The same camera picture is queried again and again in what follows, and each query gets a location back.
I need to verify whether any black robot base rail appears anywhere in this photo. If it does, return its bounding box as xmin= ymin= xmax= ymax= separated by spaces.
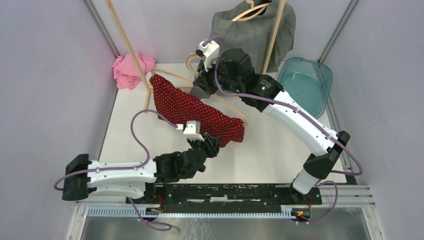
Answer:
xmin=133 ymin=183 xmax=323 ymax=214

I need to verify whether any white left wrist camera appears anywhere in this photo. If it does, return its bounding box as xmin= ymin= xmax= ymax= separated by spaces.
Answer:
xmin=176 ymin=120 xmax=204 ymax=142

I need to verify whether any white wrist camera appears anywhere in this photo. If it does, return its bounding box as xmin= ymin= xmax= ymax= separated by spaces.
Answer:
xmin=176 ymin=120 xmax=204 ymax=142
xmin=196 ymin=40 xmax=220 ymax=72

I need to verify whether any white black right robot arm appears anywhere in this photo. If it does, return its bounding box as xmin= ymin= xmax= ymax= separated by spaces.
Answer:
xmin=193 ymin=48 xmax=351 ymax=204

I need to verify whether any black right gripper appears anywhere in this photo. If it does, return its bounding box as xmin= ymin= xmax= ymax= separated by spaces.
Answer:
xmin=193 ymin=55 xmax=242 ymax=96

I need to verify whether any wooden clothes rack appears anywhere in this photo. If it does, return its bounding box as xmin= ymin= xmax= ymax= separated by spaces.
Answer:
xmin=101 ymin=0 xmax=290 ymax=112

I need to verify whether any pink cloth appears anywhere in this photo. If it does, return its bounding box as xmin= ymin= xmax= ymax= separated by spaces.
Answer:
xmin=112 ymin=52 xmax=157 ymax=90

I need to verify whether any grey pleated skirt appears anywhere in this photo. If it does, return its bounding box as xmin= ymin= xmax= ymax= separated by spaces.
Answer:
xmin=204 ymin=0 xmax=296 ymax=75

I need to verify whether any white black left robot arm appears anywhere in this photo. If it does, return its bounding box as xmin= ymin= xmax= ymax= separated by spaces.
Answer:
xmin=54 ymin=132 xmax=222 ymax=204

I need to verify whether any wooden clothes hanger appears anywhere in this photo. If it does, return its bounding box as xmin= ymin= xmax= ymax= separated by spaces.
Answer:
xmin=231 ymin=0 xmax=271 ymax=22

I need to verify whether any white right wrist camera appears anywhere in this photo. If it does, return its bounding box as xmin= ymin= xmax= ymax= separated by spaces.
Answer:
xmin=196 ymin=40 xmax=220 ymax=72

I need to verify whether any teal plastic basket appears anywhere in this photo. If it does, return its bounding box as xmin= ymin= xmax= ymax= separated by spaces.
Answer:
xmin=277 ymin=57 xmax=333 ymax=119

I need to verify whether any red polka dot cloth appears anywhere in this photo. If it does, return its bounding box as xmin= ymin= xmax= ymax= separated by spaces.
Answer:
xmin=149 ymin=74 xmax=245 ymax=148

